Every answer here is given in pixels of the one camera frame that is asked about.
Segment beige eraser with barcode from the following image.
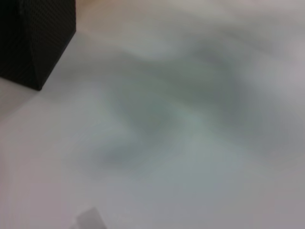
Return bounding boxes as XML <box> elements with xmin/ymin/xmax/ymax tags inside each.
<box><xmin>71</xmin><ymin>207</ymin><xmax>107</xmax><ymax>229</ymax></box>

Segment black mesh pen holder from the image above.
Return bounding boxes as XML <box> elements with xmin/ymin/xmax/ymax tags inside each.
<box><xmin>0</xmin><ymin>0</ymin><xmax>77</xmax><ymax>91</ymax></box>

